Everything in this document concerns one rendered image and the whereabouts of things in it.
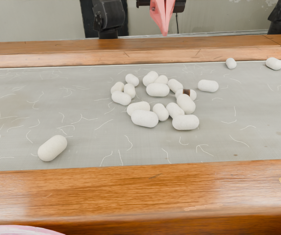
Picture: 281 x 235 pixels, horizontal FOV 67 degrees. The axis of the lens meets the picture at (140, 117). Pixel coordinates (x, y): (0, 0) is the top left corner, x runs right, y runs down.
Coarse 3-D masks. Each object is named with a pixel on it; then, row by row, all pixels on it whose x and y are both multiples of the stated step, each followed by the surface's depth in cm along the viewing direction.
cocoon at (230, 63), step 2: (228, 58) 44; (230, 58) 44; (232, 58) 44; (226, 60) 44; (228, 60) 43; (230, 60) 43; (232, 60) 43; (226, 62) 44; (228, 62) 43; (230, 62) 42; (232, 62) 42; (234, 62) 42; (226, 64) 44; (228, 64) 43; (230, 64) 42; (232, 64) 42; (234, 64) 42; (236, 64) 43; (228, 66) 43; (230, 66) 43; (232, 66) 42; (234, 66) 42; (230, 68) 43; (232, 68) 43
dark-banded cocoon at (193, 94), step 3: (177, 90) 33; (180, 90) 33; (192, 90) 33; (177, 93) 33; (180, 93) 33; (192, 93) 32; (195, 93) 33; (177, 96) 33; (192, 96) 32; (195, 96) 33; (192, 99) 33
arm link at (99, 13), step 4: (96, 12) 62; (100, 12) 61; (124, 12) 65; (96, 16) 62; (100, 16) 61; (96, 20) 63; (100, 20) 62; (96, 24) 64; (100, 24) 63; (96, 28) 65; (100, 28) 64; (108, 28) 66; (112, 28) 67; (100, 32) 66
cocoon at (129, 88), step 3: (126, 84) 35; (129, 84) 35; (132, 84) 35; (126, 87) 34; (129, 87) 34; (132, 87) 34; (126, 90) 33; (129, 90) 33; (132, 90) 33; (129, 93) 33; (132, 93) 33; (135, 93) 34; (132, 96) 34
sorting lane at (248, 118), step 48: (0, 96) 36; (48, 96) 36; (96, 96) 35; (144, 96) 35; (240, 96) 35; (0, 144) 26; (96, 144) 26; (144, 144) 26; (192, 144) 26; (240, 144) 26
